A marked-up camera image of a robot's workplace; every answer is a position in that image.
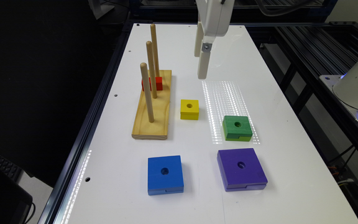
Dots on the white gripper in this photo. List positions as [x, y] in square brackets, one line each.
[215, 16]

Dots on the red wooden block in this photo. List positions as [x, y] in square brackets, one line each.
[159, 84]

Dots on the yellow wooden block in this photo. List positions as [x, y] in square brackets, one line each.
[189, 109]

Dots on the green wooden block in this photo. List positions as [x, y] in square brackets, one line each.
[237, 128]

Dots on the purple wooden block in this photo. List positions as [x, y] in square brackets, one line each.
[241, 170]

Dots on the blue wooden block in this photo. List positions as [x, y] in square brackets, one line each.
[164, 175]

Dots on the rear wooden peg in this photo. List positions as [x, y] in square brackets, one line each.
[155, 49]

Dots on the wooden peg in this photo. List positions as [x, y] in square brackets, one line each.
[150, 58]
[155, 49]
[147, 93]

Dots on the middle wooden peg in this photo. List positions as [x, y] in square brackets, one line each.
[150, 58]

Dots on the front wooden peg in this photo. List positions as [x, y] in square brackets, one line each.
[147, 93]

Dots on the wooden peg base board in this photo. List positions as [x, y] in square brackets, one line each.
[158, 130]

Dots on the black monitor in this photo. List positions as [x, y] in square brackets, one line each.
[15, 202]

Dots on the black aluminium frame rail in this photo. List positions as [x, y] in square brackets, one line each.
[65, 191]

